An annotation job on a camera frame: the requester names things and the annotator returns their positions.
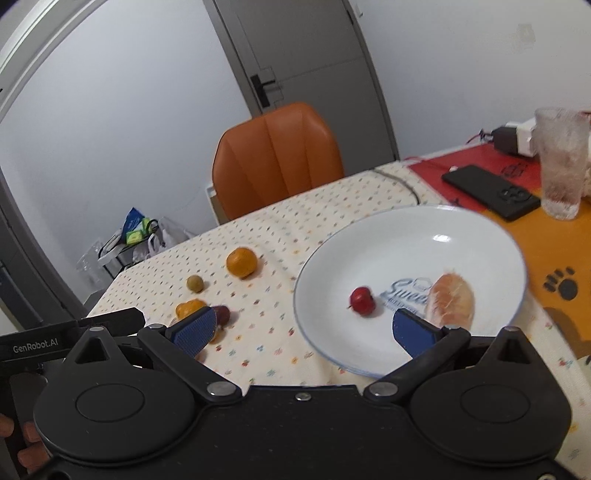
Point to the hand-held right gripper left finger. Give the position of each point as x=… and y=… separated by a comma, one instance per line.
x=196, y=332

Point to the floral print tablecloth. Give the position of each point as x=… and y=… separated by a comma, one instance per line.
x=277, y=221

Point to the peeled pomelo segment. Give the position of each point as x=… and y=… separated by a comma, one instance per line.
x=450, y=300

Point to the small dark red fruit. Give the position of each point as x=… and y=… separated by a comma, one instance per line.
x=224, y=315

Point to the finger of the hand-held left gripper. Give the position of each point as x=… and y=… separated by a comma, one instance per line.
x=120, y=318

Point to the grey doorway frame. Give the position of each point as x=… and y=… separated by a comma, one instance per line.
x=27, y=60

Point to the black smartphone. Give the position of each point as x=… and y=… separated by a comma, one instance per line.
x=489, y=189

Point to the person's left hand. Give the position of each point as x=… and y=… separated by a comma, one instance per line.
x=34, y=436

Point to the grey door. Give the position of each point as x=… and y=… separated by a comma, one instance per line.
x=314, y=55

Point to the crumpled clear plastic bag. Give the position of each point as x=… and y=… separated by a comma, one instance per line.
x=561, y=161
x=168, y=235

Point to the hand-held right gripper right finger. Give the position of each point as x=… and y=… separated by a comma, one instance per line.
x=411, y=334

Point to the green packet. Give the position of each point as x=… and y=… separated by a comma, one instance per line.
x=138, y=235

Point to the black charger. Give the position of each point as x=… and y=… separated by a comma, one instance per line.
x=504, y=141

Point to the small yellow-green round fruit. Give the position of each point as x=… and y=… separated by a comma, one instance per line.
x=195, y=284

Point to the orange paw print mat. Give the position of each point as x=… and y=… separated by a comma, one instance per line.
x=545, y=244

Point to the large orange tangerine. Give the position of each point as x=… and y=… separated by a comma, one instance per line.
x=241, y=262

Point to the small orange tangerine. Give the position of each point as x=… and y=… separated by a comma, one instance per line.
x=187, y=308

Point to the white power adapter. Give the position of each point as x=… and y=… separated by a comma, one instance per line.
x=525, y=134

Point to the orange leather chair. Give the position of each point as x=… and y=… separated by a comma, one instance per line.
x=277, y=157

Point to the white plate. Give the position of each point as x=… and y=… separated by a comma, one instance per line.
x=415, y=240

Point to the blue packet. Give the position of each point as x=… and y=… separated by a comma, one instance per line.
x=135, y=219

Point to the small red round fruit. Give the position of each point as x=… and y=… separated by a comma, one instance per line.
x=364, y=301

